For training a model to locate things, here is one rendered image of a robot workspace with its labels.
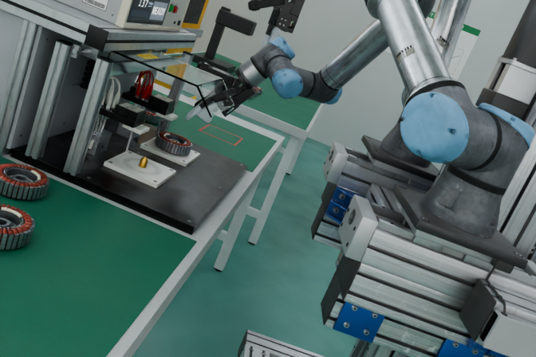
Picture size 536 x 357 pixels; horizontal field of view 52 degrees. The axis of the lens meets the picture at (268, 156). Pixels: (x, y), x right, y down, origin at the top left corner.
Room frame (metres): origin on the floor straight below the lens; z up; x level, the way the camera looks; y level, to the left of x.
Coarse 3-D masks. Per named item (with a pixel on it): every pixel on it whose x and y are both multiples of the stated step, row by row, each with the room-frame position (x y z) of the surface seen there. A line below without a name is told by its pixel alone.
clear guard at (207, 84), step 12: (132, 60) 1.26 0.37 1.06; (144, 60) 1.29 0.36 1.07; (156, 60) 1.36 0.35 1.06; (168, 60) 1.43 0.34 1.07; (168, 72) 1.26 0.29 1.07; (180, 72) 1.33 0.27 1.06; (192, 72) 1.39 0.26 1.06; (204, 72) 1.47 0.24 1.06; (192, 84) 1.25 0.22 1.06; (204, 84) 1.30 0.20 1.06; (216, 84) 1.40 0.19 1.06; (204, 96) 1.25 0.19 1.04; (216, 108) 1.30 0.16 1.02
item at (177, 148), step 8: (160, 136) 1.59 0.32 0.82; (168, 136) 1.64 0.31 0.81; (176, 136) 1.65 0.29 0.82; (160, 144) 1.57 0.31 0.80; (168, 144) 1.56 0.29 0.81; (176, 144) 1.57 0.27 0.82; (184, 144) 1.59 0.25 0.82; (168, 152) 1.57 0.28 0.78; (176, 152) 1.58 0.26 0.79; (184, 152) 1.59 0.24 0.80
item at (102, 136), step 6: (96, 132) 1.37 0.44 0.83; (102, 132) 1.39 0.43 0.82; (108, 132) 1.41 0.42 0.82; (96, 138) 1.35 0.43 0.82; (102, 138) 1.37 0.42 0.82; (108, 138) 1.41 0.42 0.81; (96, 144) 1.35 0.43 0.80; (102, 144) 1.38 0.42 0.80; (90, 150) 1.35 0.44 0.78; (96, 150) 1.35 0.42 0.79; (102, 150) 1.39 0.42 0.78
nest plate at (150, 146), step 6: (144, 144) 1.56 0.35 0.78; (150, 144) 1.58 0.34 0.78; (150, 150) 1.55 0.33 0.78; (156, 150) 1.55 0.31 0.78; (162, 150) 1.57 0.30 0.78; (162, 156) 1.54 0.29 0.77; (168, 156) 1.54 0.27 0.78; (174, 156) 1.56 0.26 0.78; (180, 156) 1.58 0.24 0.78; (186, 156) 1.60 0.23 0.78; (192, 156) 1.63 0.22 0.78; (198, 156) 1.67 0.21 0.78; (174, 162) 1.54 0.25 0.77; (180, 162) 1.54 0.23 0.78; (186, 162) 1.55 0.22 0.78
